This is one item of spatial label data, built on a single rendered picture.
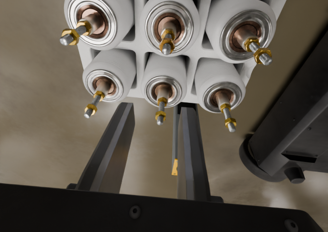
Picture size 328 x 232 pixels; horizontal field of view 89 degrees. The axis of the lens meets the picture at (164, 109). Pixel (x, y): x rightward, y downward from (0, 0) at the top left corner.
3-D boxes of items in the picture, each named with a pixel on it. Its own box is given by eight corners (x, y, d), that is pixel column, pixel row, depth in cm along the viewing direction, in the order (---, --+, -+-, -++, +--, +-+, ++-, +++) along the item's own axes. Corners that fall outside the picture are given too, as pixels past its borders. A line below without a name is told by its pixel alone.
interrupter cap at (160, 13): (151, 55, 29) (150, 56, 29) (139, 5, 24) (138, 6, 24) (194, 48, 28) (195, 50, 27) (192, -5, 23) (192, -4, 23)
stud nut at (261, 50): (251, 61, 21) (253, 64, 21) (255, 48, 20) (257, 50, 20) (266, 60, 21) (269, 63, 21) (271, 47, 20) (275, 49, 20)
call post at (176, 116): (194, 86, 62) (206, 161, 38) (191, 101, 66) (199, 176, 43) (175, 85, 62) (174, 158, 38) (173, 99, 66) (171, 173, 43)
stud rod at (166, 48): (165, 35, 25) (161, 55, 20) (165, 28, 25) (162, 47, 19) (172, 35, 25) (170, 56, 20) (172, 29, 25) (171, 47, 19)
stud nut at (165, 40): (158, 50, 21) (158, 53, 21) (159, 37, 20) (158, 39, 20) (174, 52, 21) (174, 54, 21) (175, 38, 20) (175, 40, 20)
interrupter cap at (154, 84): (156, 109, 37) (155, 111, 37) (137, 83, 33) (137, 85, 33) (188, 98, 35) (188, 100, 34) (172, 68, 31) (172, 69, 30)
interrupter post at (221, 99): (215, 92, 33) (217, 103, 31) (227, 90, 33) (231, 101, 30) (215, 102, 35) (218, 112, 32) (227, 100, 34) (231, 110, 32)
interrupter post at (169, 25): (163, 37, 27) (161, 45, 25) (160, 21, 26) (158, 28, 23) (177, 35, 27) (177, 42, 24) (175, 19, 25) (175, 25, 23)
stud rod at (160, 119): (161, 98, 33) (158, 126, 27) (159, 95, 33) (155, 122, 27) (166, 97, 33) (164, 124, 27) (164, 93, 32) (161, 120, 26)
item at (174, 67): (160, 75, 52) (154, 115, 38) (144, 48, 46) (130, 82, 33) (189, 63, 48) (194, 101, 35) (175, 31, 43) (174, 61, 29)
